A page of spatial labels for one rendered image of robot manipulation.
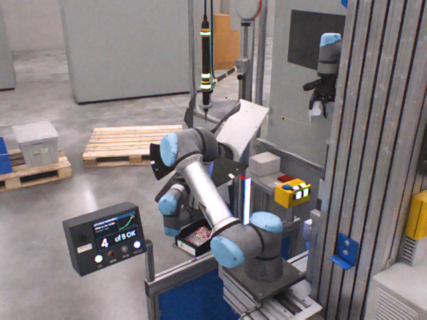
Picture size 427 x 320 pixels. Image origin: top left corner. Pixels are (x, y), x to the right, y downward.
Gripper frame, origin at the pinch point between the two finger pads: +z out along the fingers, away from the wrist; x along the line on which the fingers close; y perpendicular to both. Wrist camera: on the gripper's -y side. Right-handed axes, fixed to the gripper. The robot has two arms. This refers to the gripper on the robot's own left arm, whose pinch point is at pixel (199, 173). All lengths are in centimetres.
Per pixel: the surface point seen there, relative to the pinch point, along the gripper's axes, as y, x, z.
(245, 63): -7, -39, 78
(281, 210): -22, 66, 85
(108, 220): 13, -7, -58
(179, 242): 10.8, 32.5, -11.9
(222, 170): -8.9, 2.1, 8.6
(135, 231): 7, 1, -52
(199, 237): 3.2, 34.0, -4.3
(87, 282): 114, 104, 32
